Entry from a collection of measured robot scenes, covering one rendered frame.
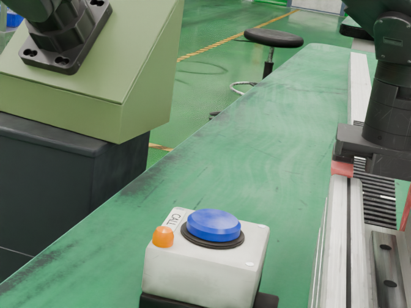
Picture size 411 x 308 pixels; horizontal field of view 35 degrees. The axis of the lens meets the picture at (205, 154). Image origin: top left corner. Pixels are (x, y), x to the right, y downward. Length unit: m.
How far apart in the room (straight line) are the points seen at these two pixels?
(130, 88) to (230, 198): 0.21
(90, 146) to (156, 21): 0.19
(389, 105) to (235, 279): 0.23
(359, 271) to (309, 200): 0.34
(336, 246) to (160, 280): 0.12
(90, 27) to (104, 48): 0.03
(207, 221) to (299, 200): 0.28
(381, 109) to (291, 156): 0.31
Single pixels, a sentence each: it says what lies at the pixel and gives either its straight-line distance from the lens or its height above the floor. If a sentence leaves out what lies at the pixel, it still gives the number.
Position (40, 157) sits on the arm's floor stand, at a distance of 0.86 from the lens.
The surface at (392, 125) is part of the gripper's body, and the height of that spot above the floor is 0.91.
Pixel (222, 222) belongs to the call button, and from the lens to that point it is 0.48.
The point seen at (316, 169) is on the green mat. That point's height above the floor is 0.78.
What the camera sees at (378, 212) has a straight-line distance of 0.70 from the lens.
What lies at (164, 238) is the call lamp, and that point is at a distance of 0.46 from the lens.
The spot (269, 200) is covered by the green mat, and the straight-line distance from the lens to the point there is 0.73.
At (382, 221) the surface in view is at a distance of 0.69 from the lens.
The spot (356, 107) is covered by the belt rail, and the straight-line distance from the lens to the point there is 1.11.
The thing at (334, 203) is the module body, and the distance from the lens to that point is 0.52.
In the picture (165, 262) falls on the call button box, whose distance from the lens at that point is 0.46.
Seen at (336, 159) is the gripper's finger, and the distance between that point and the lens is 0.63.
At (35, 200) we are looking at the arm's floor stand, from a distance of 0.88.
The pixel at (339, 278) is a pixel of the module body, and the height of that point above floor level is 0.86.
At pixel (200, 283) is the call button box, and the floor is 0.82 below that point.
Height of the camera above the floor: 1.05
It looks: 19 degrees down
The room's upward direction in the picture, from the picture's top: 8 degrees clockwise
